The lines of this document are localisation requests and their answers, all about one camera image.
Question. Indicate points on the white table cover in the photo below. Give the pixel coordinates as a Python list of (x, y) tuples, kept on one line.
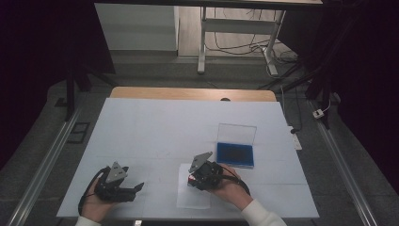
[(156, 125)]

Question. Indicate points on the aluminium rail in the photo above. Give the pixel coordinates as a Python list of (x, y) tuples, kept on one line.
[(44, 171), (342, 169)]

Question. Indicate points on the black floor frame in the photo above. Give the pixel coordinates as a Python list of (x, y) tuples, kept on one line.
[(80, 132)]

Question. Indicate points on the white power strip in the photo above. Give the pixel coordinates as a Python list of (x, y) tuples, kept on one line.
[(296, 142)]

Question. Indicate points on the black tripod stand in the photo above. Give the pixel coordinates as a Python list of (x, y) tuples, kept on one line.
[(326, 94)]

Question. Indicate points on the person's left hand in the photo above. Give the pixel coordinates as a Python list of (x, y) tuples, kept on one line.
[(94, 208)]

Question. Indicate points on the person's right hand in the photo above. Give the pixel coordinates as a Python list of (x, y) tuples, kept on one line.
[(229, 191)]

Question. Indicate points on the dark curtain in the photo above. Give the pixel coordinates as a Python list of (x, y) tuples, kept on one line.
[(31, 62), (370, 78)]

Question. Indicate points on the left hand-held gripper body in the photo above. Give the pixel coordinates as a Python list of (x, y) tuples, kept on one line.
[(113, 191)]

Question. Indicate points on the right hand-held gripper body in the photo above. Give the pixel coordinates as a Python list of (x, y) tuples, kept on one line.
[(205, 174)]

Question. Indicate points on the black table grommet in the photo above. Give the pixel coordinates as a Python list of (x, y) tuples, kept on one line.
[(225, 99)]

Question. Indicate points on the white cabinet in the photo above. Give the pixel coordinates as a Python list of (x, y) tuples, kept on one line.
[(135, 28)]

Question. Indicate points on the black metal stand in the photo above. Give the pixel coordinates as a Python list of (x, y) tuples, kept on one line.
[(69, 94)]

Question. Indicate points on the blue ink pad box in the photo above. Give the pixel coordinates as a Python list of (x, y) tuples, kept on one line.
[(235, 153)]

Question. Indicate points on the white paper sheet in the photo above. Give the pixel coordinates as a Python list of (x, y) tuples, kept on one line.
[(188, 197)]

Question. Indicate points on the small white adapter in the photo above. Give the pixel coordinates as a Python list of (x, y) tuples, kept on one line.
[(318, 113)]

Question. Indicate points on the white desk frame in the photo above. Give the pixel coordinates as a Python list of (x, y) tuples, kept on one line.
[(235, 26)]

